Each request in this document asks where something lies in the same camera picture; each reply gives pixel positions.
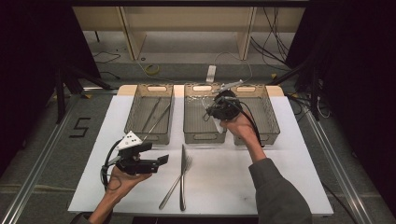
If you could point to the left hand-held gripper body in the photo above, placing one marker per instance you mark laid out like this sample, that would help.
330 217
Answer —
129 141

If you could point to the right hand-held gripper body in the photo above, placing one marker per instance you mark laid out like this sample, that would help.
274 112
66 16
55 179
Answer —
225 107

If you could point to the white ceramic spoon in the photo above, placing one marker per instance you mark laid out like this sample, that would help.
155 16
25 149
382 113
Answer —
219 127

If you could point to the steel chopstick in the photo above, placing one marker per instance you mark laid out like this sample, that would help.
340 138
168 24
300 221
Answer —
157 121
152 113

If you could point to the transparent grey plastic bin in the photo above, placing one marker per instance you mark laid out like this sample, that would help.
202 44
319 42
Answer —
196 118
146 109
264 115

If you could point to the steel table knife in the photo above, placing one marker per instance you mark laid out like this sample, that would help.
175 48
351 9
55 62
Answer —
182 186

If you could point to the steel fork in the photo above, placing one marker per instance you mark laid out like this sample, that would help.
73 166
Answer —
169 193

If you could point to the person's right hand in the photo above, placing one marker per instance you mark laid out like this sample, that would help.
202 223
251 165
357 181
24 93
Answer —
241 129

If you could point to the person's left hand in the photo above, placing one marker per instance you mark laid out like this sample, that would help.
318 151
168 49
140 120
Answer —
123 182

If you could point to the white power strip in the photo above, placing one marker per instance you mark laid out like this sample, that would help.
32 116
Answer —
211 74

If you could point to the white table sheet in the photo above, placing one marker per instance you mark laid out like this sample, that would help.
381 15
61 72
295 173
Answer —
218 193

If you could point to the black metal stand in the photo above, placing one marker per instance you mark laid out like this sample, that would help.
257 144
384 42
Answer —
315 93
60 93

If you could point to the beige wooden shelf unit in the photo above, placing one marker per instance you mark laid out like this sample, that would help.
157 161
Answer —
134 34

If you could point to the aluminium floor rail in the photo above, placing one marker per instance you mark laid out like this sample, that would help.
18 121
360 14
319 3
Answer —
34 180
339 168

